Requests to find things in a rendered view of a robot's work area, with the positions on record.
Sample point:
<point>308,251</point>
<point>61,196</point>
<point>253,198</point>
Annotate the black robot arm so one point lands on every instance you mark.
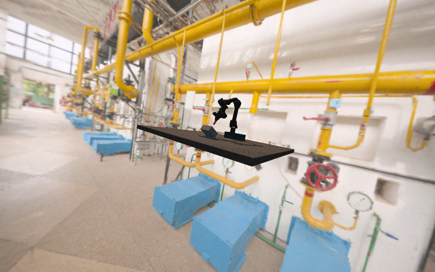
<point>237,104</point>

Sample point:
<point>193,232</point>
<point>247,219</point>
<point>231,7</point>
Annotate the light grey square panel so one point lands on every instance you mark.
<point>209,131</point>

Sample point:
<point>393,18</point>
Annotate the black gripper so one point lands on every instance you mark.
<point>219,114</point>

